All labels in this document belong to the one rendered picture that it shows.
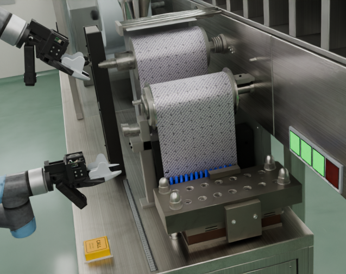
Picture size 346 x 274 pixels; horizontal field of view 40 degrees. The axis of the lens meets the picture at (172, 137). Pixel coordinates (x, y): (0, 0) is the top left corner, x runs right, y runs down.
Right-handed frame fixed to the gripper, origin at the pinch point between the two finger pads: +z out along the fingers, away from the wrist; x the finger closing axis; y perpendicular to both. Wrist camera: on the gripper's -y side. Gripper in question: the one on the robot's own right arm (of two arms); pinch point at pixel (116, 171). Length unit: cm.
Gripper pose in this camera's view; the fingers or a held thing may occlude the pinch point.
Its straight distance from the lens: 143.4
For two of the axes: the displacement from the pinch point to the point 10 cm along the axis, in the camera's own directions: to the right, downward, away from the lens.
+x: -2.4, -3.7, 9.0
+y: -1.1, -9.1, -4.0
